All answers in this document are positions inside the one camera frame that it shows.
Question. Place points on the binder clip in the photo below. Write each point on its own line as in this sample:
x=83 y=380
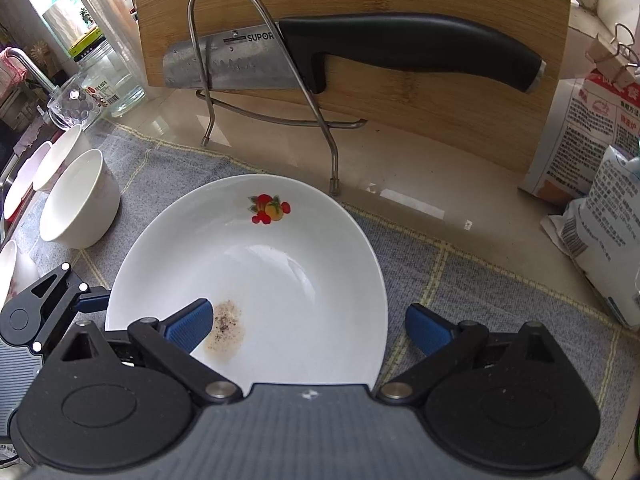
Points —
x=602 y=55
x=627 y=77

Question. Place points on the white and blue bag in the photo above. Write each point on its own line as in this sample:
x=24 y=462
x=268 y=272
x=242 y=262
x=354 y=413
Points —
x=600 y=220

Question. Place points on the steel faucet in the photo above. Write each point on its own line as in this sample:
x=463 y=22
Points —
x=37 y=75

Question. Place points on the bamboo cutting board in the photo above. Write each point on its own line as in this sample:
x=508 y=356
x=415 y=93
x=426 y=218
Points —
x=400 y=125

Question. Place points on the white fruit-print plate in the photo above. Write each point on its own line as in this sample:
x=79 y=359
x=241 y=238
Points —
x=280 y=270

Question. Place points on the grey and teal checked towel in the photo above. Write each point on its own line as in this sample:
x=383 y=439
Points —
x=475 y=280

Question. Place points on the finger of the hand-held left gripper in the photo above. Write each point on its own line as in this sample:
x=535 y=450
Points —
x=95 y=302

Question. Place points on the white plastic tub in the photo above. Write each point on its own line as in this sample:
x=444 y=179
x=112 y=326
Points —
x=22 y=185

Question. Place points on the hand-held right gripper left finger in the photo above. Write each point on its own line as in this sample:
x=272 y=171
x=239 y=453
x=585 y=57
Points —
x=190 y=321

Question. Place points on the white bowl pink flower print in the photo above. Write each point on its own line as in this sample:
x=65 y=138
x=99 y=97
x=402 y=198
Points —
x=75 y=205
x=6 y=265

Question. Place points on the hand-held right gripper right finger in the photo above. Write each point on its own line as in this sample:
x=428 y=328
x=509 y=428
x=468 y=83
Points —
x=425 y=331

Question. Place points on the clear plastic wrap roll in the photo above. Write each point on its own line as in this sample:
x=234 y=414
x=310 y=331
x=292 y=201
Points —
x=62 y=17

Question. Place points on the clear glass mug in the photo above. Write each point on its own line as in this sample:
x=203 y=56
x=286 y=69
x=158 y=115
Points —
x=75 y=105

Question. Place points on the white bowl purple flower print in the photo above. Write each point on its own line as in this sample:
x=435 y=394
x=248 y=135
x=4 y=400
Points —
x=55 y=157

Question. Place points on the glass jar with dark lid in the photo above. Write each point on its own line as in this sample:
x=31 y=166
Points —
x=115 y=85

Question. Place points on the pink and white bag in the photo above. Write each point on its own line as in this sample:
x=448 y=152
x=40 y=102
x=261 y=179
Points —
x=575 y=135

